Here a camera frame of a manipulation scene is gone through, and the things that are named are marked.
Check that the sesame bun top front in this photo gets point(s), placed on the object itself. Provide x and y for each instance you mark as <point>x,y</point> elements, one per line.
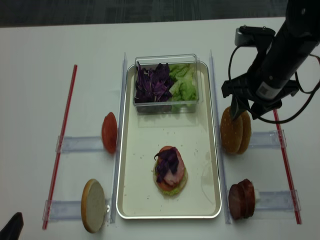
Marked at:
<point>231,132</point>

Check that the clear left lower pusher track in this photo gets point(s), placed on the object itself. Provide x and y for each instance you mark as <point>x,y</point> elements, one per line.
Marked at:
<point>58,210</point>

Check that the clear pusher track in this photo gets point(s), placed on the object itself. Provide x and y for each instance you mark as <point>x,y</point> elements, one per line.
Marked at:
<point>58,210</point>
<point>80,144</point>
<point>285,201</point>
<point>274,139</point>

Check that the sliced ham stack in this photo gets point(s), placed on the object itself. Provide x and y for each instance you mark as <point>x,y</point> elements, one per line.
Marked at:
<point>242,200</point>

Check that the white bun bottom slice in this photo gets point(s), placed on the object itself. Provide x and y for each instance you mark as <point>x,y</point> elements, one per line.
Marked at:
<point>93,206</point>

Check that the red left guide rail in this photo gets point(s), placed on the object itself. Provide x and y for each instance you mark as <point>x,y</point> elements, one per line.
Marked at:
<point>62,134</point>

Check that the clear right lower pusher track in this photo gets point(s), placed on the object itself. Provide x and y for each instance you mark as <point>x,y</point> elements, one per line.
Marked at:
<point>285,201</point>

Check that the black left gripper tip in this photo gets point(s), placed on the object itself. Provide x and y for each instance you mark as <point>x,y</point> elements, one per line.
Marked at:
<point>13,228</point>

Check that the red right guide rail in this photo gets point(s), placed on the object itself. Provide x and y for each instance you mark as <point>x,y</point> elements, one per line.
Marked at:
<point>287,170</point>

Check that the red guide rail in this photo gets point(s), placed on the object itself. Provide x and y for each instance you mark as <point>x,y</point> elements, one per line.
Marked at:
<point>287,170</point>
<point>62,134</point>

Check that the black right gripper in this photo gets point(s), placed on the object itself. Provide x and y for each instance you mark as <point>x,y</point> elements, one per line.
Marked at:
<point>258,98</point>

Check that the sesame bun top rear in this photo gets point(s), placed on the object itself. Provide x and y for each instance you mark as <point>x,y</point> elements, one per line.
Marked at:
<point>246,132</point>

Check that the purple cabbage leaves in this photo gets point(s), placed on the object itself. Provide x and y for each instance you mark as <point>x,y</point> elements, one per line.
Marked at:
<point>153,85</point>

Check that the sesame bun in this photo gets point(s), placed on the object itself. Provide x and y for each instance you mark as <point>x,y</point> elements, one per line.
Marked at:
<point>231,132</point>
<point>246,132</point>

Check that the clear right upper pusher track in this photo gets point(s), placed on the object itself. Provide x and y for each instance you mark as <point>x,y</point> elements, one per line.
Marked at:
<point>274,139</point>

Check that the bun bottom with fillings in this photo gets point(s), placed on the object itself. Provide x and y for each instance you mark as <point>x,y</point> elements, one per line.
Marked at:
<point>169,172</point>

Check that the clear left upper pusher track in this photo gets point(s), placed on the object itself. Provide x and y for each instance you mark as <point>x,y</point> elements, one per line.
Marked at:
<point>80,144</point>

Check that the metal serving tray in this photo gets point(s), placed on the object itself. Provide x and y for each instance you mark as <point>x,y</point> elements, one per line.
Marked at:
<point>138,197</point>

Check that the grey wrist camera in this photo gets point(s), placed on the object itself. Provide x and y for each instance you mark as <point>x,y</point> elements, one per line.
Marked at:
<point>247,35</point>

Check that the clear left long rail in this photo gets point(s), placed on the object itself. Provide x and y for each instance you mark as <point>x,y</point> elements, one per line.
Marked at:
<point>113,203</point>

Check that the clear plastic salad box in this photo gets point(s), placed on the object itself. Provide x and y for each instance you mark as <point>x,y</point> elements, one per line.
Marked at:
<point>169,107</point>

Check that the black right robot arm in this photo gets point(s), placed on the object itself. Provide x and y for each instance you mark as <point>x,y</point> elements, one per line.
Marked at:
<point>279,55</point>

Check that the green lettuce leaves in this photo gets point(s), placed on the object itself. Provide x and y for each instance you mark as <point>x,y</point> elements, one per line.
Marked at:
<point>183,88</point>

